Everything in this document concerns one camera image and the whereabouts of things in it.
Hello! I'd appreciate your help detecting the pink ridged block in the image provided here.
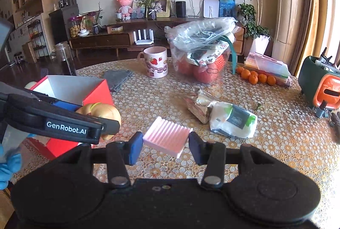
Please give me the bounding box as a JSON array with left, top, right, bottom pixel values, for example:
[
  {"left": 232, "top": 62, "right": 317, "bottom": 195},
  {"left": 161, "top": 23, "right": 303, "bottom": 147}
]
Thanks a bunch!
[{"left": 143, "top": 116, "right": 193, "bottom": 158}]

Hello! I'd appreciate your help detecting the yellow spotted pig toy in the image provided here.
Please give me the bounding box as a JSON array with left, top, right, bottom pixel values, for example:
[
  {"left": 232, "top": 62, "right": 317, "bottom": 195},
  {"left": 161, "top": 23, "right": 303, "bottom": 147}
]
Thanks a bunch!
[{"left": 76, "top": 103, "right": 122, "bottom": 129}]

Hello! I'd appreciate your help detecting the blue gloved left hand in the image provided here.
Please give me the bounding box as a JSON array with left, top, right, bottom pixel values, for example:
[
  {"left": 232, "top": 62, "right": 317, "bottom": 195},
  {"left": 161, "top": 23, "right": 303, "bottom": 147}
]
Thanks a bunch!
[{"left": 0, "top": 148, "right": 23, "bottom": 191}]

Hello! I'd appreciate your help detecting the white green tissue pack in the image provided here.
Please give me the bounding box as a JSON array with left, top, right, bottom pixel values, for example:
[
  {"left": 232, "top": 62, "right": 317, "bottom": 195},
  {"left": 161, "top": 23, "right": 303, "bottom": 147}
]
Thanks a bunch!
[{"left": 209, "top": 102, "right": 258, "bottom": 139}]

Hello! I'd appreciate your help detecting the crumpled snack wrapper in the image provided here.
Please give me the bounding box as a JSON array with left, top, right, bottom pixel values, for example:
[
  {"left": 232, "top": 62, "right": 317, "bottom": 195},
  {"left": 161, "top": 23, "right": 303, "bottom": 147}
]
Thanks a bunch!
[{"left": 183, "top": 89, "right": 216, "bottom": 124}]

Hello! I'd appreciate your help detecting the red cardboard box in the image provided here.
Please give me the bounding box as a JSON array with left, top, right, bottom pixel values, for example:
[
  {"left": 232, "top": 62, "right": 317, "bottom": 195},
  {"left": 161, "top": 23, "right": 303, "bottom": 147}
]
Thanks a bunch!
[{"left": 25, "top": 75, "right": 113, "bottom": 160}]

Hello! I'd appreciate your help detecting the glass jar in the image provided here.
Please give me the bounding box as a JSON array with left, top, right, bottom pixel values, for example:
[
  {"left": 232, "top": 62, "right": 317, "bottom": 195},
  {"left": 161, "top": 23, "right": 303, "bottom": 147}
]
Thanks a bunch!
[{"left": 54, "top": 42, "right": 77, "bottom": 76}]

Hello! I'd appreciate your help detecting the grey folded cloth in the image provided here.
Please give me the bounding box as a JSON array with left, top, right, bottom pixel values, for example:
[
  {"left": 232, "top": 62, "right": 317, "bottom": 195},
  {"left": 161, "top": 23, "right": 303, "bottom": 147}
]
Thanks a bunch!
[{"left": 103, "top": 69, "right": 133, "bottom": 93}]

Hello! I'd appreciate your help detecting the orange tangerine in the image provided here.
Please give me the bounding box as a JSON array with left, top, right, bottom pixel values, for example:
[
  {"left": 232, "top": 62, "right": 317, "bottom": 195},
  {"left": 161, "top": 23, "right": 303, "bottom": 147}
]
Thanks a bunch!
[
  {"left": 248, "top": 74, "right": 258, "bottom": 85},
  {"left": 267, "top": 76, "right": 277, "bottom": 86},
  {"left": 241, "top": 69, "right": 251, "bottom": 81},
  {"left": 258, "top": 74, "right": 267, "bottom": 84}
]

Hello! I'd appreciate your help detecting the stack of plastic folders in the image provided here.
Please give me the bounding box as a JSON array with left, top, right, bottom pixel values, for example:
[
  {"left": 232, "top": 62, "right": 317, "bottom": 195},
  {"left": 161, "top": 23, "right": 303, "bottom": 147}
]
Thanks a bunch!
[{"left": 244, "top": 53, "right": 292, "bottom": 88}]

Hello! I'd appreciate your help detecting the pink strawberry mug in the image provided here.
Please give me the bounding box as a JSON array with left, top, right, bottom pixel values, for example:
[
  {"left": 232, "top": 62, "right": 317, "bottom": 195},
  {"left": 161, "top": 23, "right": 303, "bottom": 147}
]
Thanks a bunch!
[{"left": 137, "top": 46, "right": 168, "bottom": 79}]

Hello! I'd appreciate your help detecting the plastic bag of apples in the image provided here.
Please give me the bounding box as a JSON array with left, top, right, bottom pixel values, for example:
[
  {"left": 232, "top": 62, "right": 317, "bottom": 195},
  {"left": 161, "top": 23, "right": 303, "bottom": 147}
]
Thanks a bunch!
[{"left": 164, "top": 17, "right": 245, "bottom": 85}]

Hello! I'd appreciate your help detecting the white router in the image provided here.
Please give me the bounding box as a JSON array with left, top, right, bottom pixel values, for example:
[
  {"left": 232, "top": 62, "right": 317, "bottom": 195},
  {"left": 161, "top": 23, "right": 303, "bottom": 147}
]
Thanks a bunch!
[{"left": 133, "top": 29, "right": 154, "bottom": 46}]

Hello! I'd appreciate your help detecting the wooden tv cabinet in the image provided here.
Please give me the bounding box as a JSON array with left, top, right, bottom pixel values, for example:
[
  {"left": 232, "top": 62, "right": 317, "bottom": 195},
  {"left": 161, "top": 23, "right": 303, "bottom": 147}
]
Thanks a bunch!
[{"left": 69, "top": 16, "right": 247, "bottom": 57}]

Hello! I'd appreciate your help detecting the green orange desk organizer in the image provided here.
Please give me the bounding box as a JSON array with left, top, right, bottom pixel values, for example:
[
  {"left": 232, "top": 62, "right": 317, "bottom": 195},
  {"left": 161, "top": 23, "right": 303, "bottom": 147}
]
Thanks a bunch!
[{"left": 298, "top": 48, "right": 340, "bottom": 111}]

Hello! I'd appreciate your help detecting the pink plush doll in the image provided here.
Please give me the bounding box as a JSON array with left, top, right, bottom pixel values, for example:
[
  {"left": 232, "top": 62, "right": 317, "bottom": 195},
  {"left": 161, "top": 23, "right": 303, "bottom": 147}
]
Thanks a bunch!
[{"left": 117, "top": 0, "right": 133, "bottom": 20}]

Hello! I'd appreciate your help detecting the black speaker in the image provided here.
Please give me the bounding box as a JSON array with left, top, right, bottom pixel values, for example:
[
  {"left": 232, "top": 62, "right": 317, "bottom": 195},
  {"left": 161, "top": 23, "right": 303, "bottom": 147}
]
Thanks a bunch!
[{"left": 175, "top": 1, "right": 186, "bottom": 18}]

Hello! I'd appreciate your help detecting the yellow photo frame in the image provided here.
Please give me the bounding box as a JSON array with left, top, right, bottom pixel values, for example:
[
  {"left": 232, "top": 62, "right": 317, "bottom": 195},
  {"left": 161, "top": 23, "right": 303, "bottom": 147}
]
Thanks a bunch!
[{"left": 150, "top": 0, "right": 171, "bottom": 18}]

